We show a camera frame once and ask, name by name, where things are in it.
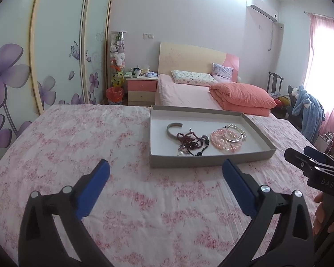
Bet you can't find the pink curtain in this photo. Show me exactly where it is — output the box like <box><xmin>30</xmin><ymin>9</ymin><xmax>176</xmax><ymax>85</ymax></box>
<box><xmin>304</xmin><ymin>11</ymin><xmax>334</xmax><ymax>134</ymax></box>

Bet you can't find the person's right hand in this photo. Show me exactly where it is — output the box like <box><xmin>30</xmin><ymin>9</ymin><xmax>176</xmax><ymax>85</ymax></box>
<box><xmin>312</xmin><ymin>191</ymin><xmax>334</xmax><ymax>236</ymax></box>

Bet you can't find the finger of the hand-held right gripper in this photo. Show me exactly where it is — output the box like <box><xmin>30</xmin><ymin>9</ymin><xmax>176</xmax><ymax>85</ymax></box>
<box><xmin>304</xmin><ymin>145</ymin><xmax>334</xmax><ymax>171</ymax></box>
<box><xmin>284</xmin><ymin>148</ymin><xmax>321</xmax><ymax>177</ymax></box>

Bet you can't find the dark wooden chair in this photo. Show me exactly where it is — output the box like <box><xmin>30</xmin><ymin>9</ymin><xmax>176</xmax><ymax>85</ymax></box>
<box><xmin>267</xmin><ymin>71</ymin><xmax>284</xmax><ymax>95</ymax></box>

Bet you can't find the grey cardboard tray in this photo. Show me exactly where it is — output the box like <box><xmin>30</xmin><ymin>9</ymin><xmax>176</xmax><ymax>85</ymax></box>
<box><xmin>149</xmin><ymin>105</ymin><xmax>277</xmax><ymax>169</ymax></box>

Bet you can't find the pink bed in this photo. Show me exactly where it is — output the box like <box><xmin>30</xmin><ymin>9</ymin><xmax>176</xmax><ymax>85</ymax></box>
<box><xmin>155</xmin><ymin>73</ymin><xmax>272</xmax><ymax>117</ymax></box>

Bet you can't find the beige and pink headboard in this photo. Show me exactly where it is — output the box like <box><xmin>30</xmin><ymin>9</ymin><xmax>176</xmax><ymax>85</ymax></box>
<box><xmin>158</xmin><ymin>42</ymin><xmax>239</xmax><ymax>83</ymax></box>

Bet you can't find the pink crystal bracelet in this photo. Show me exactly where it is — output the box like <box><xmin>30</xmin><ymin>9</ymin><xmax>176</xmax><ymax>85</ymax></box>
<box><xmin>222</xmin><ymin>138</ymin><xmax>244</xmax><ymax>154</ymax></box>

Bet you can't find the wide silver cuff bracelet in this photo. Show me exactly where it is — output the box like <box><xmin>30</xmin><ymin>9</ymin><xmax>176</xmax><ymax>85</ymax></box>
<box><xmin>167</xmin><ymin>122</ymin><xmax>183</xmax><ymax>139</ymax></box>

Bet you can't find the pink and beige nightstand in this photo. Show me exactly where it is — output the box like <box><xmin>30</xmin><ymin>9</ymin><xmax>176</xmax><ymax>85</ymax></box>
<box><xmin>126</xmin><ymin>76</ymin><xmax>159</xmax><ymax>106</ymax></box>

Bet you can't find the white wire rack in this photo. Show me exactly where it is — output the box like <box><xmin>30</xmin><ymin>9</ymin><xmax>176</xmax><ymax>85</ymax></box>
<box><xmin>320</xmin><ymin>130</ymin><xmax>334</xmax><ymax>157</ymax></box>

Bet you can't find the floral white pillow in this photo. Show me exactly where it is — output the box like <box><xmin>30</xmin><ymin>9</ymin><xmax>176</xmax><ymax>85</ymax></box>
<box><xmin>171</xmin><ymin>70</ymin><xmax>218</xmax><ymax>86</ymax></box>

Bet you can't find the small purple pillow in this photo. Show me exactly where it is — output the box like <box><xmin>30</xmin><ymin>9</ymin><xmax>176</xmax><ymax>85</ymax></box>
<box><xmin>212</xmin><ymin>63</ymin><xmax>234</xmax><ymax>83</ymax></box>

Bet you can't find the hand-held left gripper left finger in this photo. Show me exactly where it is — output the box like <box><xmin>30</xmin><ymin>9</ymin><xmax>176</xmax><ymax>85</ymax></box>
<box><xmin>18</xmin><ymin>159</ymin><xmax>115</xmax><ymax>267</ymax></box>

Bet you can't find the dark red bead necklace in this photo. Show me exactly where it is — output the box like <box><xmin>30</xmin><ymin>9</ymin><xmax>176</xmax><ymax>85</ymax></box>
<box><xmin>175</xmin><ymin>129</ymin><xmax>211</xmax><ymax>156</ymax></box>

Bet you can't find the pink bead bracelet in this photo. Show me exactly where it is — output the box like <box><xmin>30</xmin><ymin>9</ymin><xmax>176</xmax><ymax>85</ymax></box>
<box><xmin>210</xmin><ymin>129</ymin><xmax>229</xmax><ymax>150</ymax></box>

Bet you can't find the white pearl bracelet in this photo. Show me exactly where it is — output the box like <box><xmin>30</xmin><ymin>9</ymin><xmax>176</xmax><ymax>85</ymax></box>
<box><xmin>225</xmin><ymin>123</ymin><xmax>247</xmax><ymax>141</ymax></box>

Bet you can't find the wardrobe with purple flower doors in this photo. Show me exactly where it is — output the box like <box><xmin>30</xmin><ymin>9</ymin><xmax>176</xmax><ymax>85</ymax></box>
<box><xmin>0</xmin><ymin>0</ymin><xmax>116</xmax><ymax>171</ymax></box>

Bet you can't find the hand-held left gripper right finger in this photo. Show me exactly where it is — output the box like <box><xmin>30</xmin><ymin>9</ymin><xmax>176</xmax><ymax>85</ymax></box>
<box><xmin>222</xmin><ymin>158</ymin><xmax>315</xmax><ymax>267</ymax></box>

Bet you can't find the blue plush garment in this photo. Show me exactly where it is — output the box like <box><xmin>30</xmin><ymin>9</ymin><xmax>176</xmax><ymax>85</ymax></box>
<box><xmin>291</xmin><ymin>85</ymin><xmax>326</xmax><ymax>143</ymax></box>

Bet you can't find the red trash bin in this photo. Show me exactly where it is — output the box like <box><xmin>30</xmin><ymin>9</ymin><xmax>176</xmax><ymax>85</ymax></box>
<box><xmin>105</xmin><ymin>87</ymin><xmax>124</xmax><ymax>105</ymax></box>

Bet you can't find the plush toy display tube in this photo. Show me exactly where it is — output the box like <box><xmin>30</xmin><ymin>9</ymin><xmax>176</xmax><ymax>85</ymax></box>
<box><xmin>110</xmin><ymin>30</ymin><xmax>127</xmax><ymax>88</ymax></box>

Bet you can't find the thin silver bangle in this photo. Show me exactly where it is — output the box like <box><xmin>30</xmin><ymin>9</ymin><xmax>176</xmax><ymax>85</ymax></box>
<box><xmin>221</xmin><ymin>125</ymin><xmax>244</xmax><ymax>143</ymax></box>

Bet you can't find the pink floral tablecloth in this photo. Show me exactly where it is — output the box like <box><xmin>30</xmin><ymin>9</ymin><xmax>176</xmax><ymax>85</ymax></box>
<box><xmin>0</xmin><ymin>104</ymin><xmax>334</xmax><ymax>267</ymax></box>

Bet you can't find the white air conditioner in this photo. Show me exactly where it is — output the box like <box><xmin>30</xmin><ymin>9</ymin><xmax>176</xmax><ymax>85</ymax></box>
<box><xmin>245</xmin><ymin>0</ymin><xmax>278</xmax><ymax>22</ymax></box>

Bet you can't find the folded orange quilt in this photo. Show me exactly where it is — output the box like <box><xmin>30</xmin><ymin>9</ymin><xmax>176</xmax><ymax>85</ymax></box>
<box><xmin>209</xmin><ymin>82</ymin><xmax>277</xmax><ymax>117</ymax></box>

